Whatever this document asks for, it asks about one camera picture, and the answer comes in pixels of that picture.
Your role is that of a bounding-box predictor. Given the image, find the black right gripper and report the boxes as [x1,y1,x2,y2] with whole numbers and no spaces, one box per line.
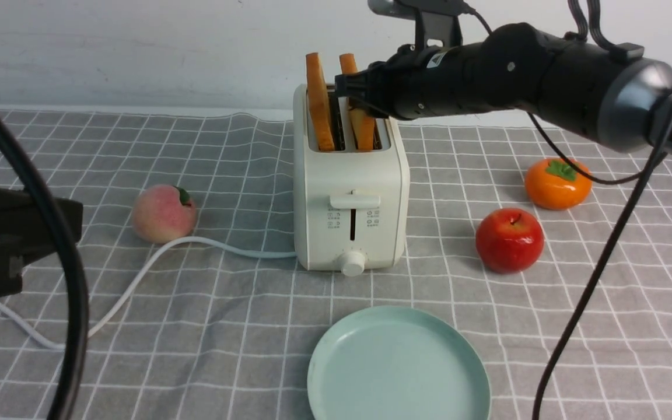
[334,45,488,121]

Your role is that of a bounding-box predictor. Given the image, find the toast slice slot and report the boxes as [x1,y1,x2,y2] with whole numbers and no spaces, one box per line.
[306,52,336,152]
[339,53,376,152]

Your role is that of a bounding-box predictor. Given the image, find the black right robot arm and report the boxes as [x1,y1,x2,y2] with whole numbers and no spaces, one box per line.
[334,22,672,153]

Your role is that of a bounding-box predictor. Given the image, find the white two-slot toaster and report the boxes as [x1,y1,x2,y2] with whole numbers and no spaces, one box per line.
[293,85,410,277]

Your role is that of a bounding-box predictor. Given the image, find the pink peach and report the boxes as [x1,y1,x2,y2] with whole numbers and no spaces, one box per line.
[131,184,197,244]

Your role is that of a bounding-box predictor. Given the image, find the orange persimmon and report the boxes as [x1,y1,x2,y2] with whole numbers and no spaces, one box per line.
[524,159,593,211]

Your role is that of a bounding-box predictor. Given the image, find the red apple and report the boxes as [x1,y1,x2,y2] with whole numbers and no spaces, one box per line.
[475,208,545,274]

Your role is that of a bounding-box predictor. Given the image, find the grey checked tablecloth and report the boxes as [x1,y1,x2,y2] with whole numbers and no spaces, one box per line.
[2,111,672,419]

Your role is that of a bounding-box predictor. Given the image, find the light green plate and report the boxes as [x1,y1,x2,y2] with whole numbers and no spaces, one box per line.
[307,306,492,419]

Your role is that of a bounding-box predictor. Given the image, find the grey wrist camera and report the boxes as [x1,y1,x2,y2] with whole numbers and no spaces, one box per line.
[367,1,476,50]

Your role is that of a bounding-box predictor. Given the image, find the white power cable with plug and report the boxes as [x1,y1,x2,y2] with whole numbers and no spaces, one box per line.
[0,236,298,351]

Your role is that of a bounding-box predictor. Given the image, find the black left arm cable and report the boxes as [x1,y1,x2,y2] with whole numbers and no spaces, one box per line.
[0,76,90,420]

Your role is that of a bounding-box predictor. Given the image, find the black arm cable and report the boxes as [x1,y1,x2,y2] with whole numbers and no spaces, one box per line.
[531,0,672,420]
[0,76,90,420]

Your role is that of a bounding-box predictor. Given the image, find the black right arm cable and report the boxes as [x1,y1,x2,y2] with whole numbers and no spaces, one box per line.
[531,0,672,420]

